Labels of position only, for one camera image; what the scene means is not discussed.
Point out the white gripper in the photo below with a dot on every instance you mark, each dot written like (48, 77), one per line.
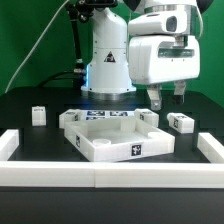
(155, 59)

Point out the white square tabletop part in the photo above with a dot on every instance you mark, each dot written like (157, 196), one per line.
(118, 139)

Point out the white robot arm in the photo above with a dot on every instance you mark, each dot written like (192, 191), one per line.
(108, 72)

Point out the blue marker sheet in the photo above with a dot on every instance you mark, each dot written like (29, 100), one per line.
(98, 114)

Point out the white U-shaped fence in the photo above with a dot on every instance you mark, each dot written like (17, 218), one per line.
(103, 175)

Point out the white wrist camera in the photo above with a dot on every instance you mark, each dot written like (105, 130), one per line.
(165, 22)

